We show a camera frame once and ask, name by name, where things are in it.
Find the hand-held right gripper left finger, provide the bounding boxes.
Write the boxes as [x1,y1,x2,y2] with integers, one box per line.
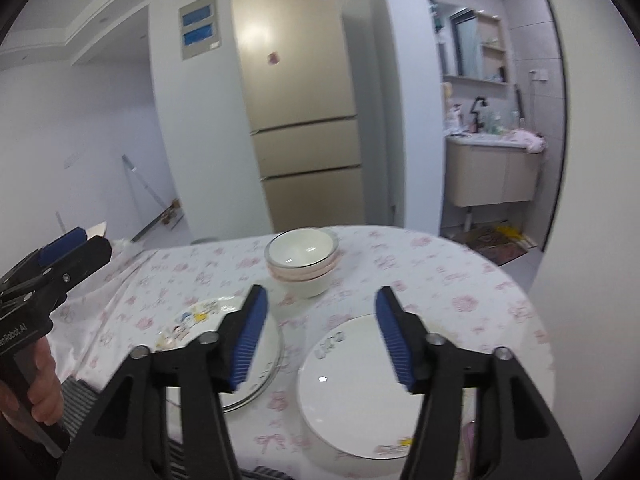
[55,284,271,480]

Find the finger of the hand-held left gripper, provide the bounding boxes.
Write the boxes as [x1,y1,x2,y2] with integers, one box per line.
[0,226,88,293]
[0,236,113,313]

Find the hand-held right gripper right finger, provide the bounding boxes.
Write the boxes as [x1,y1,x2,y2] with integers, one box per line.
[375,286,583,480]

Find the white cartoon print plate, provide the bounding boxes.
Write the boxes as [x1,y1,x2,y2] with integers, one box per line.
[150,296,286,413]

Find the white lettered plate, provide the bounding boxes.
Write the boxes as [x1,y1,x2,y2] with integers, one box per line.
[296,312,481,461]

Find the plain white bowl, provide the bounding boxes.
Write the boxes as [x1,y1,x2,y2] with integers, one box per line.
[280,272,333,299]

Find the white bowl black rim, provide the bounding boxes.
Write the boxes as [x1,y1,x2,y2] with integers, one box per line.
[264,227,340,268]

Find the person's left hand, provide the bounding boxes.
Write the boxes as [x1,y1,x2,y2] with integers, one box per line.
[0,334,65,427]

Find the pink floral printed tablecloth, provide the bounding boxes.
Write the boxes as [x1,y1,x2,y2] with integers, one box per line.
[45,224,556,480]

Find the metal pole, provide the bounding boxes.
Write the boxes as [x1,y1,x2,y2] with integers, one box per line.
[121,154,173,242]

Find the bear print floor mat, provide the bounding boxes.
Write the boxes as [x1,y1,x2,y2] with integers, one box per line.
[462,225,538,267]

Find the beige vanity cabinet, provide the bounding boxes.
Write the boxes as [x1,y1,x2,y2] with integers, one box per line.
[445,136,543,208]

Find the beige three-door fridge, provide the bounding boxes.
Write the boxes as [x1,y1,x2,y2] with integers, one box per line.
[229,0,367,235]

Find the pink cloth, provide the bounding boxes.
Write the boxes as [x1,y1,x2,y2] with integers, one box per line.
[505,129,547,153]

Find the group of toiletry bottles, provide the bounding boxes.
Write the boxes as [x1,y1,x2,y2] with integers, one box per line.
[445,105,521,136]

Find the black faucet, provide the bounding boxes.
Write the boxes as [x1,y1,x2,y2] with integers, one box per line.
[469,96,488,133]

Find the black framed glass door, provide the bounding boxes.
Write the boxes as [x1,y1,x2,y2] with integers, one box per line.
[539,0,572,253]

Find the mirror cabinet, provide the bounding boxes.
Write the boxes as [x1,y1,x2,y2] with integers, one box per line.
[440,2,511,85]

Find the grey electrical wall panel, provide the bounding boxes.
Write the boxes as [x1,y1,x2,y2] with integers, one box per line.
[178,0,221,61]

